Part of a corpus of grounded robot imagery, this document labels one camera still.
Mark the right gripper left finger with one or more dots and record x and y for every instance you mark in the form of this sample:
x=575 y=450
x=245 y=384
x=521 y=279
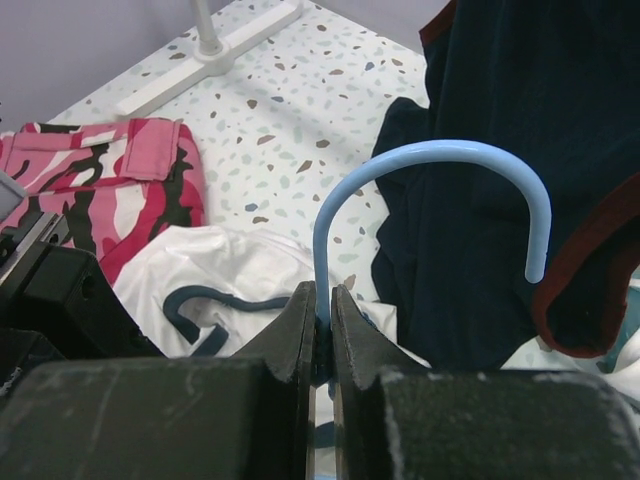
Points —
x=248 y=416

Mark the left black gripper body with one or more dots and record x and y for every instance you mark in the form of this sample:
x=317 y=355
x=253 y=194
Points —
x=56 y=303

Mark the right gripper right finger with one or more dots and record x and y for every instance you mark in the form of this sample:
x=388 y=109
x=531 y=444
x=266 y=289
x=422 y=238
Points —
x=396 y=419

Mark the white tank top navy trim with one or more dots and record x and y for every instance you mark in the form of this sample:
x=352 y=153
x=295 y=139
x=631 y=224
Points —
x=209 y=290

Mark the pink camouflage garment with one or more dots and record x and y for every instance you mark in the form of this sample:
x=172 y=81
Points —
x=118 y=185

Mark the light blue wire hanger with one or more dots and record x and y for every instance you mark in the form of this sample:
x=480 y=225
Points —
x=467 y=223

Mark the navy tank top red trim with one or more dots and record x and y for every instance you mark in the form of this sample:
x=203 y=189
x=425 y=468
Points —
x=555 y=83

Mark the white clothes rack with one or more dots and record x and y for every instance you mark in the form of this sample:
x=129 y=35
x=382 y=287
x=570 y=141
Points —
x=213 y=56

